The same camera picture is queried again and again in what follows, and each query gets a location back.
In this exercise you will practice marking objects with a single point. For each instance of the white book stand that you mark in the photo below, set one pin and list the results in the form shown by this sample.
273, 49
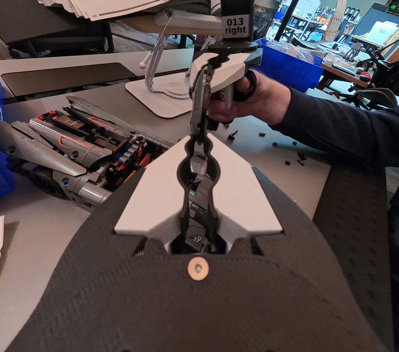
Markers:
162, 99

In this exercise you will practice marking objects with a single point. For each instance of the person's right hand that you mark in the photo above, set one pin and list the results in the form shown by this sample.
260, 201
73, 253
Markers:
268, 99

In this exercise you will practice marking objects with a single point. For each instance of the black lego figure model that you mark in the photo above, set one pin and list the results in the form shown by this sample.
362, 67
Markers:
378, 59

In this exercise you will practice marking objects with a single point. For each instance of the grey lego walker model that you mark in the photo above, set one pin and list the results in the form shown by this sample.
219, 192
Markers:
353, 51

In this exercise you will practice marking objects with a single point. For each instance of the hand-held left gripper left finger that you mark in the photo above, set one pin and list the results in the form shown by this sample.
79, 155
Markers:
149, 199

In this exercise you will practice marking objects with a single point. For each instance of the lego set box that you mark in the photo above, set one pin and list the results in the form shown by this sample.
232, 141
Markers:
268, 15

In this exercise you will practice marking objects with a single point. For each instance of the dark grey divider panel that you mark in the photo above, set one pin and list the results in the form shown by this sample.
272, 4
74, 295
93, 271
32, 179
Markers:
25, 24

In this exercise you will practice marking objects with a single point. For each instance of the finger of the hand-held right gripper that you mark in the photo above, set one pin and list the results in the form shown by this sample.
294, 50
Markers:
195, 70
232, 71

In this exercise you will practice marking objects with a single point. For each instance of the cardboard sign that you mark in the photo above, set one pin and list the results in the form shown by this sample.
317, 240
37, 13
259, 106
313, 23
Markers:
338, 9

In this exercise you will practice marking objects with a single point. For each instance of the black lego axle connector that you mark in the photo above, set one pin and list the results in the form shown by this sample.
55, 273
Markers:
232, 134

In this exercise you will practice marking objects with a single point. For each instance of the wooden work table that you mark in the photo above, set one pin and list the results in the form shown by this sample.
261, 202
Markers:
343, 74

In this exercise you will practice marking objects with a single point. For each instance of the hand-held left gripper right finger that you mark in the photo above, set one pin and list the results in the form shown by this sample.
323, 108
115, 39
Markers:
249, 199

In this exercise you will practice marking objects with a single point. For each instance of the person's right forearm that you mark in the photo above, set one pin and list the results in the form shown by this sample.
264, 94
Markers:
327, 127

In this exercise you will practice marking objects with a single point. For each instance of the white storage box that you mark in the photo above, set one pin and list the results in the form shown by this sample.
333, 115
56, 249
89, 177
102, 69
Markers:
382, 32

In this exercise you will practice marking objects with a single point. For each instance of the grey lego car model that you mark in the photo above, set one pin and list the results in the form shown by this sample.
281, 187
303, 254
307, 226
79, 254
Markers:
78, 140

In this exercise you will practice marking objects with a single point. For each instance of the black office chair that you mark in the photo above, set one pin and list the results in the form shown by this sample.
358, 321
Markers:
374, 95

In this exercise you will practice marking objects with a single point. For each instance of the dark grey lego assembly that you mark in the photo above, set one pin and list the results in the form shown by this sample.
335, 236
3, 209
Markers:
199, 115

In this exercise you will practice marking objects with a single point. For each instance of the clear plastic bags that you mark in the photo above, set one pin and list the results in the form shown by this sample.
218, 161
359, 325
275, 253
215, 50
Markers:
299, 51

